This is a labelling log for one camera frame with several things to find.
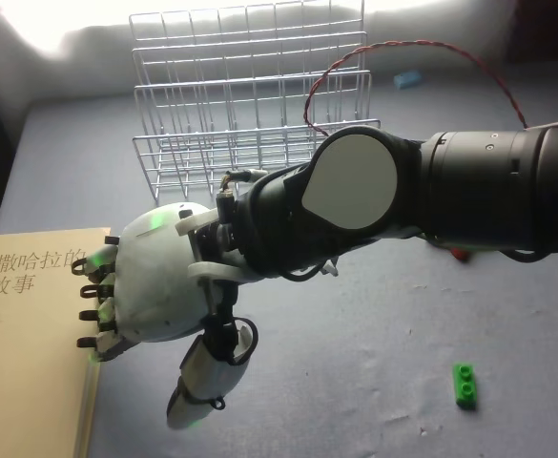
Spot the blue toy brick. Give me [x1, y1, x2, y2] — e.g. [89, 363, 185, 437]
[393, 70, 424, 90]

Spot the beige paperback book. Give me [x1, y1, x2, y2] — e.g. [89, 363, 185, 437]
[0, 227, 113, 458]

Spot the red black twisted cable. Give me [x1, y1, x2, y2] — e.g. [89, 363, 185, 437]
[302, 39, 531, 137]

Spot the white wire file rack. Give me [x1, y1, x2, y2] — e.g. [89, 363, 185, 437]
[130, 0, 382, 201]

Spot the green toy brick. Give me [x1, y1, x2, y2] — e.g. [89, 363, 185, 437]
[452, 363, 479, 410]

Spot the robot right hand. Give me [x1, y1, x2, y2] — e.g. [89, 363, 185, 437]
[71, 201, 260, 431]

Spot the grey table cloth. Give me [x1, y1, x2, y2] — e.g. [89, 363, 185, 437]
[0, 0, 558, 458]

